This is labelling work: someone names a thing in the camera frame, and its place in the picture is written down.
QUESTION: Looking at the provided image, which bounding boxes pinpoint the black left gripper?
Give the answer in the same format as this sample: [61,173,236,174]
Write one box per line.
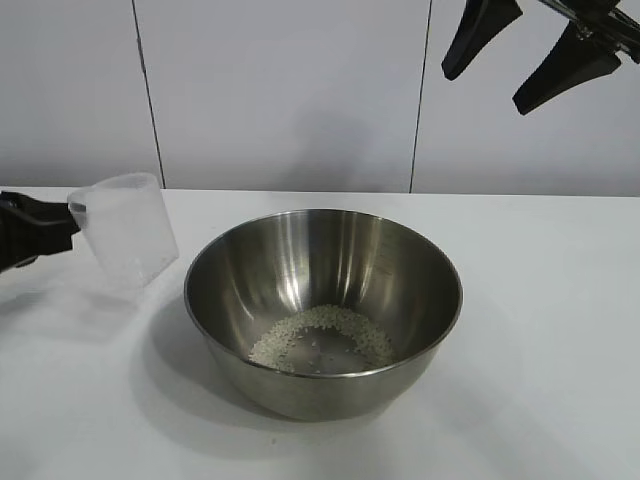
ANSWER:
[0,190,83,275]

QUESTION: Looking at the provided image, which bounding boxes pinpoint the stainless steel mixing bowl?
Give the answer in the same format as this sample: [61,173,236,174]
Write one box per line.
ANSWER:
[183,208,465,422]

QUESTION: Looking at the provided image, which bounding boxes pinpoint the clear plastic measuring cup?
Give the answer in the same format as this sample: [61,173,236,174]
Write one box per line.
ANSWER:
[66,172,181,291]

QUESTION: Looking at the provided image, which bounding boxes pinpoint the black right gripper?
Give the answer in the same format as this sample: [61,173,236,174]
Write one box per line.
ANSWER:
[440,0,640,117]

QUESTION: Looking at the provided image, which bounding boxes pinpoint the white rice grains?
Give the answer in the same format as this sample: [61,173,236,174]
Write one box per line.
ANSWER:
[247,304,397,374]

